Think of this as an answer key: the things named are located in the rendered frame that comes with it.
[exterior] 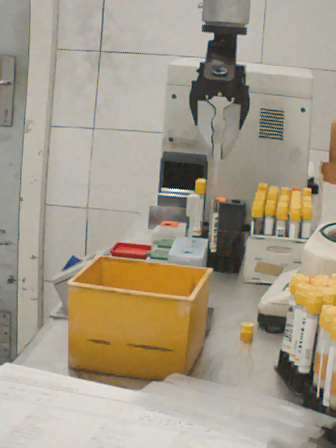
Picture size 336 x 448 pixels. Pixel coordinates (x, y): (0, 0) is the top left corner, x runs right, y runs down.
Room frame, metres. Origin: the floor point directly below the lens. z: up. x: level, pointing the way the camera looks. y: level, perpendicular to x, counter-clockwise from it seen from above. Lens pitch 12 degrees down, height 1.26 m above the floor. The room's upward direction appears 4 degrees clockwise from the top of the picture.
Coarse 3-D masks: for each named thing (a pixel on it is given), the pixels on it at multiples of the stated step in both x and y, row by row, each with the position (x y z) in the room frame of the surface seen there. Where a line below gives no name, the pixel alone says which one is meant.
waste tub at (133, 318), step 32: (96, 288) 1.00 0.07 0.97; (128, 288) 1.12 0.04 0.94; (160, 288) 1.12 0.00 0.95; (192, 288) 1.11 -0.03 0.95; (96, 320) 1.00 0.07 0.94; (128, 320) 0.99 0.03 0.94; (160, 320) 0.99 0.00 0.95; (192, 320) 1.00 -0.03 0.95; (96, 352) 1.00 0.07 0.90; (128, 352) 0.99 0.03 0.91; (160, 352) 0.99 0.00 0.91; (192, 352) 1.02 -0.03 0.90
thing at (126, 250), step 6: (114, 246) 1.57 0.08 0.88; (120, 246) 1.59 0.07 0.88; (126, 246) 1.59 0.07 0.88; (132, 246) 1.59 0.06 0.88; (138, 246) 1.59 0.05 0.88; (144, 246) 1.59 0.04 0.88; (150, 246) 1.59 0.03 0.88; (114, 252) 1.53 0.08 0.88; (120, 252) 1.53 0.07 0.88; (126, 252) 1.53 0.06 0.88; (132, 252) 1.55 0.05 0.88; (138, 252) 1.56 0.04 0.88; (144, 252) 1.56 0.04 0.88; (138, 258) 1.53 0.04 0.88; (144, 258) 1.53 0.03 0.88
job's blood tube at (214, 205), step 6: (210, 204) 1.51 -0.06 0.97; (216, 204) 1.50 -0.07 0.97; (210, 210) 1.51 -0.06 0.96; (216, 210) 1.50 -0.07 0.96; (210, 216) 1.51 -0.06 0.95; (216, 216) 1.50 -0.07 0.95; (210, 222) 1.51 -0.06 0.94; (216, 222) 1.51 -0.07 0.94; (210, 228) 1.51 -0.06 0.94; (216, 228) 1.51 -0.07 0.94; (210, 234) 1.51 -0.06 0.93; (216, 234) 1.51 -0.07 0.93; (210, 240) 1.51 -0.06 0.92; (216, 240) 1.51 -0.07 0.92; (210, 246) 1.50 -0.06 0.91
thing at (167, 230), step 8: (160, 224) 1.43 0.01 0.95; (168, 224) 1.44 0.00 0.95; (176, 224) 1.44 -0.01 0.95; (184, 224) 1.44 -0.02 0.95; (152, 232) 1.42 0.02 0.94; (160, 232) 1.42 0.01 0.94; (168, 232) 1.41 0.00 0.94; (176, 232) 1.41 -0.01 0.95; (184, 232) 1.41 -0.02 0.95; (152, 240) 1.42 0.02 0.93; (160, 240) 1.42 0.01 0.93; (152, 248) 1.42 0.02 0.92
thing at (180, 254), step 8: (176, 240) 1.24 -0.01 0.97; (184, 240) 1.24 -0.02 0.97; (200, 240) 1.25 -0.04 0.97; (176, 248) 1.19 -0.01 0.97; (184, 248) 1.20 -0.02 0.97; (192, 248) 1.20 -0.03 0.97; (200, 248) 1.20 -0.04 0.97; (168, 256) 1.16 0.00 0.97; (176, 256) 1.16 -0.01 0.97; (184, 256) 1.16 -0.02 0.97; (192, 256) 1.16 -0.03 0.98; (200, 256) 1.16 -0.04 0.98; (184, 264) 1.16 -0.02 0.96; (192, 264) 1.16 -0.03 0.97; (200, 264) 1.16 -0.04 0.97; (208, 312) 1.23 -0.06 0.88; (208, 320) 1.20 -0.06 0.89; (208, 328) 1.16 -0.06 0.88
